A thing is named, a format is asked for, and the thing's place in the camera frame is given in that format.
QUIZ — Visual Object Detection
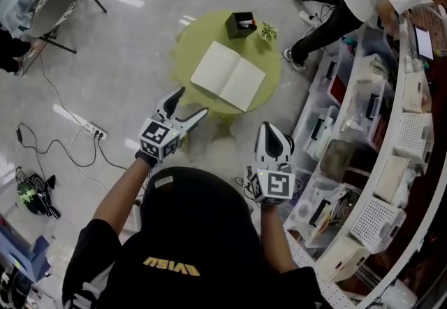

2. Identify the row of clear storage bins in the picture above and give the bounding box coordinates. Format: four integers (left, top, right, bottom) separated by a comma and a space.
284, 26, 395, 256

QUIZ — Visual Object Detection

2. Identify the white folding chair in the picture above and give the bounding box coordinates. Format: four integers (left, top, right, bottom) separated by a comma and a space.
26, 0, 108, 55

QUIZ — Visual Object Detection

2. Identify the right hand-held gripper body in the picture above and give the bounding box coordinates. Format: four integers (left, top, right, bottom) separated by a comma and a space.
246, 161, 297, 205

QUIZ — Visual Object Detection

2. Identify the blue storage box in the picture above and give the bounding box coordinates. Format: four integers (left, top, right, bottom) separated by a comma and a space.
0, 223, 52, 284

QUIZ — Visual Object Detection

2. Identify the tablet with white screen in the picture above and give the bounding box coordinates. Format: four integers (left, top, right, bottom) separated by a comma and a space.
413, 24, 436, 61

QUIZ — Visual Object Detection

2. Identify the round table with green cloth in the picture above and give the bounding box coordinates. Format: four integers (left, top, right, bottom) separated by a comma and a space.
169, 8, 283, 125

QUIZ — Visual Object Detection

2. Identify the white power strip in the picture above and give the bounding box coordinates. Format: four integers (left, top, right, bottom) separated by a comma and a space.
299, 10, 321, 27
78, 121, 108, 141

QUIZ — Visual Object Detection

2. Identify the person's right forearm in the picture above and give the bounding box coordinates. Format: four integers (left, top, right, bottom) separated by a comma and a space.
260, 202, 298, 275

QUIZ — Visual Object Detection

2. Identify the person's black shirt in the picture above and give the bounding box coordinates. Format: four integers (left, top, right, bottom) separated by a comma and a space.
61, 220, 325, 309

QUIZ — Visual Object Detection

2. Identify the black power adapter cable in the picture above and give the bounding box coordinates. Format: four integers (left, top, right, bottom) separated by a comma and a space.
15, 122, 129, 172

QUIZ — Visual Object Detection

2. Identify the blue-covered paper notebook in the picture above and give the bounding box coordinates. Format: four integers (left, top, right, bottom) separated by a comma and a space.
189, 40, 267, 113

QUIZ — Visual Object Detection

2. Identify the person's black cap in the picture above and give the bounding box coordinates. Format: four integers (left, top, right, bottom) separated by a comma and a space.
139, 166, 263, 252

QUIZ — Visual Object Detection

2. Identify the black and green helmet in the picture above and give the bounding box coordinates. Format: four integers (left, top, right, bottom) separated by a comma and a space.
15, 173, 62, 220

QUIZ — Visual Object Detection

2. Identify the person's left forearm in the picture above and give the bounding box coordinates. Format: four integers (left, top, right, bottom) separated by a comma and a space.
92, 157, 154, 242

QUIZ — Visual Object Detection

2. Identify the white perforated plastic basket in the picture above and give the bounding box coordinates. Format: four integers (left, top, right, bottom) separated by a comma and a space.
350, 196, 408, 253
393, 111, 434, 164

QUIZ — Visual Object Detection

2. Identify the white metal shelf rack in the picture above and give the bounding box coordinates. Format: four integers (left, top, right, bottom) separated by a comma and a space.
282, 3, 447, 309

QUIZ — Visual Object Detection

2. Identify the person's left hand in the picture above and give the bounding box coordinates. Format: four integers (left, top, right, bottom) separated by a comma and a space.
135, 149, 160, 169

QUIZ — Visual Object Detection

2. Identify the small potted plant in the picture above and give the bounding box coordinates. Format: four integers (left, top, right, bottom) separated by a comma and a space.
260, 22, 279, 43

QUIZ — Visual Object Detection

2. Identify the black square pen holder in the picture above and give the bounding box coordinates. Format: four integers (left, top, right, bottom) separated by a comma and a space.
224, 11, 258, 40

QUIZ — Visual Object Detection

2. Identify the cream perforated plastic basket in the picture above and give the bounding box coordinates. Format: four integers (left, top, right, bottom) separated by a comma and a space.
316, 236, 372, 283
401, 71, 425, 113
374, 155, 411, 204

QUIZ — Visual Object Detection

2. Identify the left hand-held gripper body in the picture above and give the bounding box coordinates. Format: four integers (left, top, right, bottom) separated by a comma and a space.
138, 112, 192, 163

